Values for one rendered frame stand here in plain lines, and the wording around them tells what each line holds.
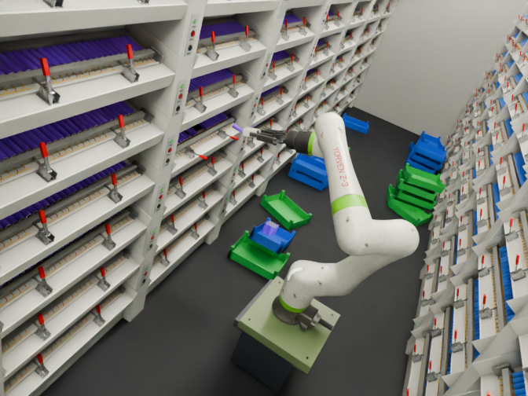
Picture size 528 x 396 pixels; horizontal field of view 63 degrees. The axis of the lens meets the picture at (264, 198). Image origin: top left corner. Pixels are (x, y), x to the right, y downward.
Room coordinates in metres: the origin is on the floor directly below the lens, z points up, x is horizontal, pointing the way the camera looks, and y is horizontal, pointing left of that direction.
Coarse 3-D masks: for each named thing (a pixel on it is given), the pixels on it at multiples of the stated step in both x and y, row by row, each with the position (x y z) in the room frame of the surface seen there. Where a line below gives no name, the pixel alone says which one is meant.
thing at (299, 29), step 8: (296, 8) 2.63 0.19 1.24; (288, 16) 2.48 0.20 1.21; (296, 16) 2.58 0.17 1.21; (304, 16) 2.42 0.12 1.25; (288, 24) 2.33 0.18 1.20; (296, 24) 2.43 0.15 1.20; (304, 24) 2.42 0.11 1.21; (312, 24) 2.60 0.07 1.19; (280, 32) 2.22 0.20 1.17; (288, 32) 2.28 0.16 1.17; (296, 32) 2.39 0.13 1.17; (304, 32) 2.41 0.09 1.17; (312, 32) 2.58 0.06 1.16; (280, 40) 2.12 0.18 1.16; (288, 40) 2.19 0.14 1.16; (296, 40) 2.29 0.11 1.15; (304, 40) 2.44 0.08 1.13; (280, 48) 2.11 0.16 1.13
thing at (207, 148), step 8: (224, 112) 1.94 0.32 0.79; (232, 112) 1.93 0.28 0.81; (240, 120) 1.92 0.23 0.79; (232, 128) 1.86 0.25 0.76; (216, 136) 1.72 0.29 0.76; (208, 144) 1.63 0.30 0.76; (216, 144) 1.67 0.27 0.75; (224, 144) 1.75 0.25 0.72; (200, 152) 1.55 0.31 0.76; (208, 152) 1.61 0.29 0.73; (176, 160) 1.41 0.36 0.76; (184, 160) 1.44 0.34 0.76; (192, 160) 1.47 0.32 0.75; (176, 168) 1.37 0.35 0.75; (184, 168) 1.43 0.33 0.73
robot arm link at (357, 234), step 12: (336, 204) 1.19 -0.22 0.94; (348, 204) 1.17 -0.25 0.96; (360, 204) 1.18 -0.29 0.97; (336, 216) 1.16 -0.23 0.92; (348, 216) 1.14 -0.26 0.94; (360, 216) 1.14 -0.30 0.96; (336, 228) 1.13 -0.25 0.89; (348, 228) 1.11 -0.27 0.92; (360, 228) 1.11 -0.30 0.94; (372, 228) 1.13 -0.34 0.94; (348, 240) 1.08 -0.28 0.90; (360, 240) 1.08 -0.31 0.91; (372, 240) 1.10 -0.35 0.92; (348, 252) 1.09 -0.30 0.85; (360, 252) 1.08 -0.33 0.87; (372, 252) 1.10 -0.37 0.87
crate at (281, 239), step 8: (264, 224) 2.21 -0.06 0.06; (256, 232) 2.09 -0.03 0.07; (280, 232) 2.23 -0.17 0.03; (256, 240) 1.96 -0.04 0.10; (264, 240) 1.96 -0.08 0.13; (272, 240) 1.96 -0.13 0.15; (280, 240) 2.15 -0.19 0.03; (288, 240) 2.07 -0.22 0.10; (272, 248) 1.94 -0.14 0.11; (280, 248) 1.94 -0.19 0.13
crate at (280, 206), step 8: (264, 200) 2.49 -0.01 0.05; (272, 200) 2.59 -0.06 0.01; (280, 200) 2.63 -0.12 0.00; (288, 200) 2.61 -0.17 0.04; (272, 208) 2.44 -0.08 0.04; (280, 208) 2.53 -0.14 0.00; (288, 208) 2.57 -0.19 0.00; (296, 208) 2.56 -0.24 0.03; (280, 216) 2.38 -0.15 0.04; (288, 216) 2.47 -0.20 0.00; (296, 216) 2.51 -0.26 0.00; (304, 216) 2.50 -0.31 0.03; (288, 224) 2.33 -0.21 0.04; (296, 224) 2.37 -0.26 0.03; (304, 224) 2.44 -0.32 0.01
